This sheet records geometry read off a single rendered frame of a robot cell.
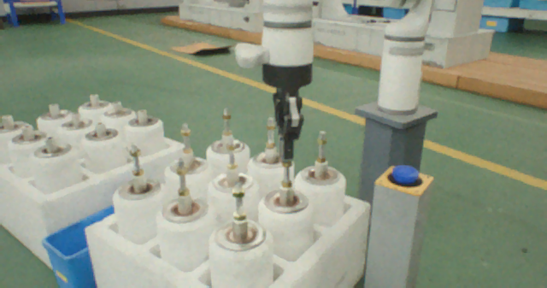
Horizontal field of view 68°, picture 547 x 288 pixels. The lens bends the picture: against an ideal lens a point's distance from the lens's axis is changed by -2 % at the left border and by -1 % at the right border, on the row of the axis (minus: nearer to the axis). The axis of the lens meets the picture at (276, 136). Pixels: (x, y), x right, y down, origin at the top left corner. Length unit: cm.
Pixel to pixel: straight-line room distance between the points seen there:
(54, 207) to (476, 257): 94
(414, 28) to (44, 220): 88
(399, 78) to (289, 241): 48
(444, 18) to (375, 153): 177
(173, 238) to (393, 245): 35
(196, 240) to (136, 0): 674
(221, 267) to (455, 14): 230
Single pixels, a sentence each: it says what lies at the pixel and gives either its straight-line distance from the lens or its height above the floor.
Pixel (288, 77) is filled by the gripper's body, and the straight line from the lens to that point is 59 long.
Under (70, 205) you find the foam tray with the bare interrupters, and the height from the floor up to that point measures 15.
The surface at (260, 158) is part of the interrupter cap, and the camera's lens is 86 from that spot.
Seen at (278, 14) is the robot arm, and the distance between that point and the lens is 58.
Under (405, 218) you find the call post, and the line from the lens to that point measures 66.
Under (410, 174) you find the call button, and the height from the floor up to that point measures 33.
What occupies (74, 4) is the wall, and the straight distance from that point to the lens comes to 704.
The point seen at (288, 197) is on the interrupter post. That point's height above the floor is 26.
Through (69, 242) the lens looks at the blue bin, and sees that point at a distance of 99.
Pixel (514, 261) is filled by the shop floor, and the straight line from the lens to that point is 112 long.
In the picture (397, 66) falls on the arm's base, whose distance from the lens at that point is 98.
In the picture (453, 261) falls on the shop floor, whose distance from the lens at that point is 106.
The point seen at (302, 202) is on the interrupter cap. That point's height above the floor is 25.
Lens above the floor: 61
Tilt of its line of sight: 22 degrees down
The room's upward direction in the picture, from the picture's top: straight up
